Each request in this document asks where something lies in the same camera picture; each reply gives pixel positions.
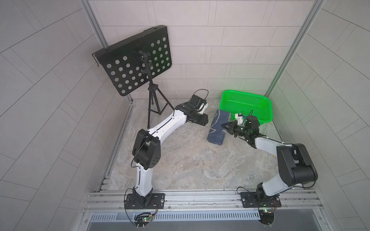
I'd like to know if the base circuit board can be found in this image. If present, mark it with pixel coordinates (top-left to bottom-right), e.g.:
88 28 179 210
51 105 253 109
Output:
134 212 155 229
258 206 278 226

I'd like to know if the metal corner frame post left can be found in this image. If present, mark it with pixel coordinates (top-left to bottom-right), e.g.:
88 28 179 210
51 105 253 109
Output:
80 0 133 104

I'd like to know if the right base circuit board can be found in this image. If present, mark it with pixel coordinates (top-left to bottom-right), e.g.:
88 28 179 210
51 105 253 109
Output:
258 206 278 226

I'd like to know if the green plastic basket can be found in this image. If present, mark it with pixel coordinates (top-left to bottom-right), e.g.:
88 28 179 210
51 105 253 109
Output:
220 90 273 125

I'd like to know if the metal corner frame post right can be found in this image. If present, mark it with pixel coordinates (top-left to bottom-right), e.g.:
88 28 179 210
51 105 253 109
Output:
265 0 325 98

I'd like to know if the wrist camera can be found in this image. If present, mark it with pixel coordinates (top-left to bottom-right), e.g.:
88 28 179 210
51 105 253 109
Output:
197 100 208 114
235 113 246 124

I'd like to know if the metal corner frame post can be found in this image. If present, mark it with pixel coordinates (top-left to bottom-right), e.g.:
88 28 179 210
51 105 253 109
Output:
80 0 133 104
265 0 325 98

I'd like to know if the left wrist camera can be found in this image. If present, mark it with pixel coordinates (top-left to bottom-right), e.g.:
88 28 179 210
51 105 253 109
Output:
197 100 208 114

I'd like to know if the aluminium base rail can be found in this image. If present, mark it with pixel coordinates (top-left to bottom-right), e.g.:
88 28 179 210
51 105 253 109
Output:
72 189 334 231

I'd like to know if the blue patterned pillowcase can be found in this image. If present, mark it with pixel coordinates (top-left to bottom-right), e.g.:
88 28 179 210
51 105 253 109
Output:
207 109 231 145

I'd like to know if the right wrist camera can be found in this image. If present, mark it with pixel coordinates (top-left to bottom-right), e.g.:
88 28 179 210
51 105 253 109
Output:
235 113 246 124

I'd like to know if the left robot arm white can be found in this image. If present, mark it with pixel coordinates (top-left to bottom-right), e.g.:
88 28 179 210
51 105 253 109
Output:
131 94 208 208

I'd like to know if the left base circuit board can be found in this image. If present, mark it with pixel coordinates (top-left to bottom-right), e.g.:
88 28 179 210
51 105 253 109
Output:
134 212 155 229

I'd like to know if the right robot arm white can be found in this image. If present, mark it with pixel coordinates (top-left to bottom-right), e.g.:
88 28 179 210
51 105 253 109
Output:
222 116 318 208

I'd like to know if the black music stand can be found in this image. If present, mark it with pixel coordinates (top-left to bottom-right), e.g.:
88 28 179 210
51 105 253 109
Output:
92 25 180 130

